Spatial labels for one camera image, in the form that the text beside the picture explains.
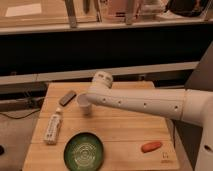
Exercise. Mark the wooden table with logo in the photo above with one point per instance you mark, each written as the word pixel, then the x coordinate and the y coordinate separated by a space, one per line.
pixel 122 133

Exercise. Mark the orange carrot toy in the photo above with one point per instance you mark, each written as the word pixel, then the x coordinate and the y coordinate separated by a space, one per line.
pixel 151 146

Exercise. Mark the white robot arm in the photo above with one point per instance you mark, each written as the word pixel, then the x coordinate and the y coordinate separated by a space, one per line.
pixel 186 105

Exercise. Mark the dark grey rectangular block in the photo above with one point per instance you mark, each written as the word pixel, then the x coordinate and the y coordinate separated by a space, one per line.
pixel 67 98

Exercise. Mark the white squeeze bottle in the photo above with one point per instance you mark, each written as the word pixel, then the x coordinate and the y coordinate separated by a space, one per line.
pixel 53 127

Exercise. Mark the green round plate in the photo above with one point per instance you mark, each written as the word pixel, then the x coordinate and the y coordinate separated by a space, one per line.
pixel 84 152

